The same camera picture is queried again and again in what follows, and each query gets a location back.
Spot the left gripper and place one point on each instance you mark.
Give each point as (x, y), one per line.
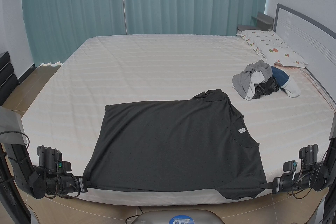
(78, 183)

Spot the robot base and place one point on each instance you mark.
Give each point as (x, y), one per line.
(157, 217)

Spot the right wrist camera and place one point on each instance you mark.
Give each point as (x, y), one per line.
(288, 166)

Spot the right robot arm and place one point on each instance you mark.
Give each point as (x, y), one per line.
(315, 178)

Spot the grey bedside table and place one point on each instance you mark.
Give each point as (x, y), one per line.
(262, 18)

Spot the black chest of drawers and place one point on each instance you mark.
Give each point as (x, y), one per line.
(6, 78)

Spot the black T-shirt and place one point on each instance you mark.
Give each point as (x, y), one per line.
(170, 144)

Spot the white printed pillow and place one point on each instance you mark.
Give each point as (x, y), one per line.
(273, 48)

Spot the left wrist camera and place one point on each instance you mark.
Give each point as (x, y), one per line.
(64, 166)

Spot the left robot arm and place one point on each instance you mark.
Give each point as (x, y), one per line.
(23, 170)

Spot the pile of clothes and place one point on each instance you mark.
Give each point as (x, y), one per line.
(244, 81)

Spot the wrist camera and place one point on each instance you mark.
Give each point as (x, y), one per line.
(288, 166)
(64, 166)

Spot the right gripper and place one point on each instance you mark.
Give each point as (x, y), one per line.
(282, 185)

